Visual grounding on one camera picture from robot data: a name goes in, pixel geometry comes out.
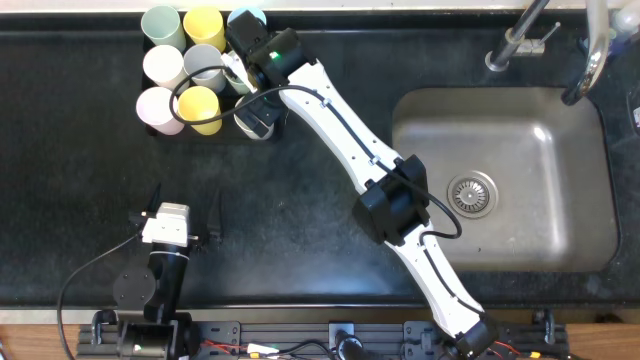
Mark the blue cup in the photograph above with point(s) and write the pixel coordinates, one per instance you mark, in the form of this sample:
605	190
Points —
260	15

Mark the steel sink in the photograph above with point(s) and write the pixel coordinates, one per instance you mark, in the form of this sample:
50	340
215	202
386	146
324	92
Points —
550	175

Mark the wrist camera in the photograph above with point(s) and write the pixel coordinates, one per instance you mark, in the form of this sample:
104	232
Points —
167	225
239	70

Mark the yellow cup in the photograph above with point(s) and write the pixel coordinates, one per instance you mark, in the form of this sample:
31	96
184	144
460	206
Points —
204	26
199	102

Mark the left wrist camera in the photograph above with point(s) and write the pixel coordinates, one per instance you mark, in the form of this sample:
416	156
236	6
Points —
167	225

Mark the black tray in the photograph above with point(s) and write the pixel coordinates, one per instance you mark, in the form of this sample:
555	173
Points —
227	131

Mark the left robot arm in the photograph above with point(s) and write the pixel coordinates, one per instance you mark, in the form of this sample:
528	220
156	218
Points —
165	280

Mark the grey cup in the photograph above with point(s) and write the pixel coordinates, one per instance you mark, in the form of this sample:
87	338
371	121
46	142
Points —
202	57

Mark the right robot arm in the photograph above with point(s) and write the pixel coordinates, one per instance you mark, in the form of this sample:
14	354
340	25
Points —
340	125

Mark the pink cup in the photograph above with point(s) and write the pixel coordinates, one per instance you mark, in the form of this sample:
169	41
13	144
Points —
156	110

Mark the blue soap bottle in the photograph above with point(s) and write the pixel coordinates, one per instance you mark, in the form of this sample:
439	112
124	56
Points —
625	22

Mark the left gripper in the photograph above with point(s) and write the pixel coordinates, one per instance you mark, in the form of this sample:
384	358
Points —
137	218

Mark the green cup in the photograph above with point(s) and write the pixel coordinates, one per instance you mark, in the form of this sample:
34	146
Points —
237	88
160	25

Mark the steel tap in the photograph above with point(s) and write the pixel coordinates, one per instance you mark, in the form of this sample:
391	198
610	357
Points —
515	35

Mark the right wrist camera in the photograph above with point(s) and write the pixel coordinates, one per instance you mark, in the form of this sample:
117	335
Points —
239	70

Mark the mounting rail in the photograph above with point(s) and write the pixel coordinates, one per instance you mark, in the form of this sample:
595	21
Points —
300	335

